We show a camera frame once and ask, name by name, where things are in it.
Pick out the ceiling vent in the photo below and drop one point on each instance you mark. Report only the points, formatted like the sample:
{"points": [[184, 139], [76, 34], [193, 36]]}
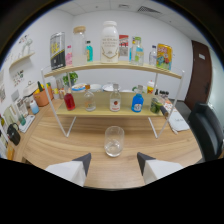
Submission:
{"points": [[149, 9]]}

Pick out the small clear bottle dark cap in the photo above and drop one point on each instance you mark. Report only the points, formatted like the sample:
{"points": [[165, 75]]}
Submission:
{"points": [[153, 57]]}

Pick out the yellow printed can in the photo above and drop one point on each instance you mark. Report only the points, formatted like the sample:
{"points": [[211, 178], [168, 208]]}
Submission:
{"points": [[164, 57]]}

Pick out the clear bottle with orange cap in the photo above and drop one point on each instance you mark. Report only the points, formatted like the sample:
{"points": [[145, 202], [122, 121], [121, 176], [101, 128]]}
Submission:
{"points": [[89, 101]]}

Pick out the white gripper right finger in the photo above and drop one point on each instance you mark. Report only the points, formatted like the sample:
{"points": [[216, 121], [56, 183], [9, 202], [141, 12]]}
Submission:
{"points": [[159, 169]]}

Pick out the red liquid bottle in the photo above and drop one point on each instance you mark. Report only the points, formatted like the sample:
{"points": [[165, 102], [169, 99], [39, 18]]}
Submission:
{"points": [[69, 101]]}

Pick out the white tray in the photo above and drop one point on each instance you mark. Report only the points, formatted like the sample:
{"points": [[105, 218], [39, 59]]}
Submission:
{"points": [[26, 123]]}

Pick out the black chair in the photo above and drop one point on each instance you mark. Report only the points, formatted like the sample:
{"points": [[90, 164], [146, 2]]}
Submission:
{"points": [[206, 131]]}

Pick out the orange pot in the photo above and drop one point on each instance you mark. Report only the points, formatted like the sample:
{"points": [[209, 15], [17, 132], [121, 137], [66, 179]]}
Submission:
{"points": [[42, 98]]}

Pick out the glass jar of limes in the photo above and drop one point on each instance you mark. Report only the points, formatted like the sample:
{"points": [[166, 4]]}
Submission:
{"points": [[155, 105]]}

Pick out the light blue bottle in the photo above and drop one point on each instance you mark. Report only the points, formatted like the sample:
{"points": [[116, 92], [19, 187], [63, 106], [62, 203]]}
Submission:
{"points": [[34, 107]]}

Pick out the black kettle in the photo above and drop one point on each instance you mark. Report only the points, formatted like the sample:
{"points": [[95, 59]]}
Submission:
{"points": [[13, 135]]}

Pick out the white milk bottle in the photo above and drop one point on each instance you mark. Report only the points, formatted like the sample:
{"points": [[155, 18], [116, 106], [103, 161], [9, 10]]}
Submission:
{"points": [[109, 43]]}

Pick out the white and yellow bottle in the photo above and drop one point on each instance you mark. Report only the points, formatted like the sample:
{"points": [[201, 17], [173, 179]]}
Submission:
{"points": [[150, 87]]}

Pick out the clear bottle with red label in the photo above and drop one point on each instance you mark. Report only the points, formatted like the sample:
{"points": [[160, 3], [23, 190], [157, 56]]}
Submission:
{"points": [[115, 102]]}

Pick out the clear jar with cork lid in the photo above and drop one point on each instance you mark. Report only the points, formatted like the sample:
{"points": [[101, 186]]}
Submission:
{"points": [[79, 48]]}

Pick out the pink bottle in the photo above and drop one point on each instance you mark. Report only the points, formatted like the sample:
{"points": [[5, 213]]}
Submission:
{"points": [[69, 56]]}

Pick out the wooden wall shelf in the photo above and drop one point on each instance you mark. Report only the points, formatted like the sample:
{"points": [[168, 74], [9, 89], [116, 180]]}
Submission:
{"points": [[21, 60]]}

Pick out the bowl with blue rim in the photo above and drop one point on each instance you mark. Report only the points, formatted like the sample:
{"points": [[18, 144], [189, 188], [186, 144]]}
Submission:
{"points": [[79, 87]]}

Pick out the two-tier wooden shelf rack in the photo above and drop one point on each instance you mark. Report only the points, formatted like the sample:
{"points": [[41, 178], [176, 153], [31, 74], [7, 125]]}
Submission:
{"points": [[100, 112]]}

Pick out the teal bottle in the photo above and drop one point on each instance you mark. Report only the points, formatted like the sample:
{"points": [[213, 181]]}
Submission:
{"points": [[89, 52]]}

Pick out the silver soda water can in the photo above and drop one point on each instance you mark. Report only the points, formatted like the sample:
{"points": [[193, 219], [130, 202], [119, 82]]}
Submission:
{"points": [[57, 51]]}

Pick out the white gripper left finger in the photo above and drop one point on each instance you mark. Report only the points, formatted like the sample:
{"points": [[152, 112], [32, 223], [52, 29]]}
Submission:
{"points": [[72, 170]]}

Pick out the white bowl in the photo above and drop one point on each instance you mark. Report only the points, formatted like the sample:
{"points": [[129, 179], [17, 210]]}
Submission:
{"points": [[108, 87], [95, 87]]}

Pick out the small posters on wall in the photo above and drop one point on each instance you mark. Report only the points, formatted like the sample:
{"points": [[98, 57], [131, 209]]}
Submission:
{"points": [[123, 46]]}

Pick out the clear drinking glass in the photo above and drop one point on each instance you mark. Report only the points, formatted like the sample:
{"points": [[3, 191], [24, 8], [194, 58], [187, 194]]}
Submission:
{"points": [[114, 143]]}

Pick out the white papers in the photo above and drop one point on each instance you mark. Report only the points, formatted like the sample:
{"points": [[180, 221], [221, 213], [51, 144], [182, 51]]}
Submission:
{"points": [[178, 121]]}

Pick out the clear bottle with green cap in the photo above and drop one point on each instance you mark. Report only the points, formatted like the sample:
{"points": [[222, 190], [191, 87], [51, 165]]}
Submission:
{"points": [[137, 53]]}

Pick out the green potted plant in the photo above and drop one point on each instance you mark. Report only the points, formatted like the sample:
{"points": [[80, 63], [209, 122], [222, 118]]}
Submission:
{"points": [[71, 78]]}

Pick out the blue liquid bottle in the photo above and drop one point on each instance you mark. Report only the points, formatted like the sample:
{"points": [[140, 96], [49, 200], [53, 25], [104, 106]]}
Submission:
{"points": [[137, 103]]}

